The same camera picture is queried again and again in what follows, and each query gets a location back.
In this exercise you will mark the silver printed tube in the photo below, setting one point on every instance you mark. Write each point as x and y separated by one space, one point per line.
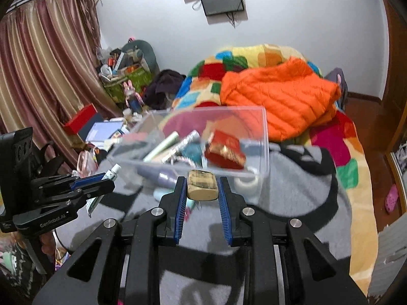
186 139

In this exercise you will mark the purple bottle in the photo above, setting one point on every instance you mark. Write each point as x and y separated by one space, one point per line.
165 176

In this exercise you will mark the pink clog shoe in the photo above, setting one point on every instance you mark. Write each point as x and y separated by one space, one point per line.
391 198

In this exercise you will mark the pink rabbit toy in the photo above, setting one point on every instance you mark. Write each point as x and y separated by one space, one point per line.
131 95

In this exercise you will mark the green basket of clutter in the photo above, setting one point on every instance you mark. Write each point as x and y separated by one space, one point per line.
127 84

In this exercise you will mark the red gold pouch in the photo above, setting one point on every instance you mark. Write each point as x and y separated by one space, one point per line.
225 152

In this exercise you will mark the dark clothes pile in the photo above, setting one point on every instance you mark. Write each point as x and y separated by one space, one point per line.
162 89

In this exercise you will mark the colourful patchwork blanket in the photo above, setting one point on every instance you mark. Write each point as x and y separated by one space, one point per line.
349 171

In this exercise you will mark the white blue printed tube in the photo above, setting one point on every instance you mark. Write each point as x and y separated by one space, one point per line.
109 173

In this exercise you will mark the pale green tube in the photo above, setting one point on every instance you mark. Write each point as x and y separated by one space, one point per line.
162 147

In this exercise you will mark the pink transparent bag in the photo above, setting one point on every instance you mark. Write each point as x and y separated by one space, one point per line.
86 162

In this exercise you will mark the grey ribbed panel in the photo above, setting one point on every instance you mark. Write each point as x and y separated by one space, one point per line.
391 260

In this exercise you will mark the clear plastic box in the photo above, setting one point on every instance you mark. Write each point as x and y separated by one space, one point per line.
222 124

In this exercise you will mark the striped curtain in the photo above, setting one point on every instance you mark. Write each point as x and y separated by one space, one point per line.
38 70

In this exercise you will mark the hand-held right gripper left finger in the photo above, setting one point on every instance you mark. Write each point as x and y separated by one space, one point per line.
181 209

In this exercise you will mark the orange down jacket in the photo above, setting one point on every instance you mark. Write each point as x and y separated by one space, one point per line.
279 101

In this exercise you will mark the wall monitor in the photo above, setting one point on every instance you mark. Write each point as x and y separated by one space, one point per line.
224 0

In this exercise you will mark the blue book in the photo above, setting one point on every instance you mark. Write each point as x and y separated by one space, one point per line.
101 132

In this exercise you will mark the grey pillow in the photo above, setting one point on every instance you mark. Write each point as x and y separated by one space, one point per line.
143 49

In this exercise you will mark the pink box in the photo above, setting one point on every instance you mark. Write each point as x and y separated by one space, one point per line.
135 136

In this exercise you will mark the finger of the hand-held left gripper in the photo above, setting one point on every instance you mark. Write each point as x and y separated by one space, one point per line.
98 188
89 179

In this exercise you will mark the purple garment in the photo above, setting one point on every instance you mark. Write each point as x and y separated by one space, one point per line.
337 79

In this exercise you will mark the white tape roll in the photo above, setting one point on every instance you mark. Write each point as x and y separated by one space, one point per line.
246 181

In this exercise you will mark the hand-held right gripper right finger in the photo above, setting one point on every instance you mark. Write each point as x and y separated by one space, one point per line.
224 209

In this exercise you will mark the grey black blanket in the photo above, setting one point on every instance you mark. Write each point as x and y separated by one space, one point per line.
302 203

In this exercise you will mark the red box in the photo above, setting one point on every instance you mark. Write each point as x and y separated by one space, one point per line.
79 119

